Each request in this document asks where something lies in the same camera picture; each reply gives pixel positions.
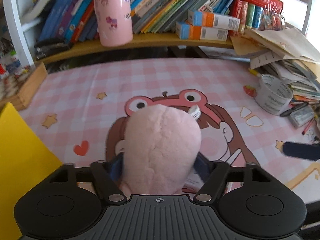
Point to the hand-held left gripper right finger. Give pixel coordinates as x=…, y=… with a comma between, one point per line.
x=202, y=167

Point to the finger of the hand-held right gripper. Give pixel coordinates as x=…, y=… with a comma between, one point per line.
x=300, y=150

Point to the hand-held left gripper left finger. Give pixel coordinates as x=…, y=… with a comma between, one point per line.
x=117, y=167

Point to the pink plush toy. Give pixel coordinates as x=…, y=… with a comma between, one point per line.
x=160, y=150

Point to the yellow cardboard box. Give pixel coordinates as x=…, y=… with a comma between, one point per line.
x=22, y=155

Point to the pink checked cloth desktop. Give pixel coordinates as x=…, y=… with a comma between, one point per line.
x=87, y=85

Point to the red crayon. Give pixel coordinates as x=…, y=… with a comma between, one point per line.
x=308, y=127

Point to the grey pencil case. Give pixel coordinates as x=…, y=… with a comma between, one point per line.
x=301, y=117

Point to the black marker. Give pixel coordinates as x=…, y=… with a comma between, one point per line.
x=293, y=109

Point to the clear printed tape roll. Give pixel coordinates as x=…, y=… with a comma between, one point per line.
x=273, y=97

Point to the pile of papers and books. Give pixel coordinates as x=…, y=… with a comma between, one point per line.
x=282, y=52

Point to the wooden chess board box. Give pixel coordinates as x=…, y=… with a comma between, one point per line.
x=25, y=87

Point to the black stapler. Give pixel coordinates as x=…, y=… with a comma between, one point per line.
x=52, y=48

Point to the bag of colourful clips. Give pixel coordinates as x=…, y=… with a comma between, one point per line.
x=272, y=17

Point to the pink printed canister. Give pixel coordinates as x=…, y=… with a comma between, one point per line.
x=113, y=15

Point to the row of leaning books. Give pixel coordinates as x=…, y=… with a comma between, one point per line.
x=162, y=7

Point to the white wooden bookshelf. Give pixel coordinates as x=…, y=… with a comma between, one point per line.
x=15, y=22

